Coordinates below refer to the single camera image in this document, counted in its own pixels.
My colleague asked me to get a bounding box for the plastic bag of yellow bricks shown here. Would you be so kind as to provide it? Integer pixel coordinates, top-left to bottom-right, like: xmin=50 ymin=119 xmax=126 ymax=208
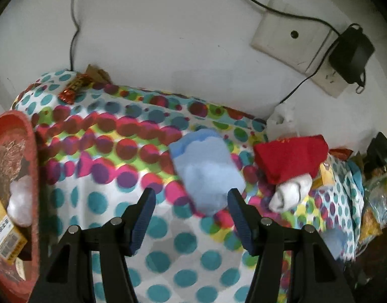
xmin=358 ymin=170 xmax=387 ymax=247

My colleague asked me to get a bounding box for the teal cloth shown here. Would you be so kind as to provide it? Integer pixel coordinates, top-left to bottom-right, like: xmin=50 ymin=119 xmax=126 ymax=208
xmin=348 ymin=161 xmax=365 ymax=196

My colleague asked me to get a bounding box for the light blue cloth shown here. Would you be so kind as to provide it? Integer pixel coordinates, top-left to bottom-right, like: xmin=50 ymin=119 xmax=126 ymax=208
xmin=168 ymin=129 xmax=246 ymax=218

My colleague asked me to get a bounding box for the pale grey-blue sock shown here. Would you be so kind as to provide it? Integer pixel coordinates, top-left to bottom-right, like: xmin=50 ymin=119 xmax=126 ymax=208
xmin=323 ymin=227 xmax=347 ymax=261

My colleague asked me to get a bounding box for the black clamp stand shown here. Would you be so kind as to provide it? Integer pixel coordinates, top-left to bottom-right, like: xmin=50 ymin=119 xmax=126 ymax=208
xmin=364 ymin=132 xmax=387 ymax=177

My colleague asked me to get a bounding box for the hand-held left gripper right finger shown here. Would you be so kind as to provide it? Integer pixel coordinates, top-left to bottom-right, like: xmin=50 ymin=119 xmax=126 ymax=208
xmin=228 ymin=188 xmax=353 ymax=303

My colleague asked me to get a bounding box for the white sock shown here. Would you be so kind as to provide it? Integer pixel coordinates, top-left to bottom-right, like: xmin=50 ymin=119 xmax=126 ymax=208
xmin=269 ymin=173 xmax=313 ymax=213

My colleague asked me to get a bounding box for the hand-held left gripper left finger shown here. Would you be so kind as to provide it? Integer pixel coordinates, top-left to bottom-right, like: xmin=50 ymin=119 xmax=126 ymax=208
xmin=29 ymin=188 xmax=157 ymax=303

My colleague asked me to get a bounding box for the white crumpled paper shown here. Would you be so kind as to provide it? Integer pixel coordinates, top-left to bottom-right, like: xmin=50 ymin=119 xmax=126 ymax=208
xmin=266 ymin=103 xmax=300 ymax=139

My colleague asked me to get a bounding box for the yellow carton box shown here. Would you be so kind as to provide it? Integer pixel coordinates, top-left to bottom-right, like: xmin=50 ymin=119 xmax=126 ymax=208
xmin=0 ymin=195 xmax=28 ymax=266

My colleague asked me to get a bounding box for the round red woven tray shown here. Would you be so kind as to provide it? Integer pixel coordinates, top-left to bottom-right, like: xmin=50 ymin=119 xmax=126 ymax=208
xmin=0 ymin=110 xmax=47 ymax=303

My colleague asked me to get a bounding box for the black power adapter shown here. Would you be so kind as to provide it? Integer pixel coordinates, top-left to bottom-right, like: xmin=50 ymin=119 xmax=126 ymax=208
xmin=329 ymin=23 xmax=375 ymax=84

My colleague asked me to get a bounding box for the black adapter cable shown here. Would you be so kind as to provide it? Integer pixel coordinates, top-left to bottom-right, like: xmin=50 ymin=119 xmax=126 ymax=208
xmin=279 ymin=38 xmax=368 ymax=105

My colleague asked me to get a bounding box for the small yellow packet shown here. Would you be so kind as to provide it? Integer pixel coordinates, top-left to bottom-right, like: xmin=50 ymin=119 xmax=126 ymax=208
xmin=318 ymin=161 xmax=334 ymax=187

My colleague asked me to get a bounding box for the red packet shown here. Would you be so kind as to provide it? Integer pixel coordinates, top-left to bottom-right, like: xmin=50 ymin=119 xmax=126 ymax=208
xmin=329 ymin=148 xmax=352 ymax=160

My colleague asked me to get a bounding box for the white wall socket plate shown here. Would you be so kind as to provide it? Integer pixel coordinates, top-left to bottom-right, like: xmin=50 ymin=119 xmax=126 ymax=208
xmin=251 ymin=0 xmax=355 ymax=98

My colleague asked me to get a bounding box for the red snack wrapper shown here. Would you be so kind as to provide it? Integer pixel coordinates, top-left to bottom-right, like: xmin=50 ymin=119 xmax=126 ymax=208
xmin=58 ymin=73 xmax=93 ymax=104

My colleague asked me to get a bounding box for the polka-dot cloth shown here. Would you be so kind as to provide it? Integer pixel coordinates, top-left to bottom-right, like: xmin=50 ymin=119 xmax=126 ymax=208
xmin=10 ymin=69 xmax=366 ymax=303

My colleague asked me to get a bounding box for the red embroidered towel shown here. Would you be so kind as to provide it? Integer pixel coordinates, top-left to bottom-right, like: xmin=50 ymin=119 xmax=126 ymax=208
xmin=253 ymin=135 xmax=330 ymax=185

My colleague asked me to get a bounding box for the black curved wall cable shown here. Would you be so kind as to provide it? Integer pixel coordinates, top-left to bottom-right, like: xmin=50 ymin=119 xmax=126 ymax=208
xmin=220 ymin=0 xmax=341 ymax=35

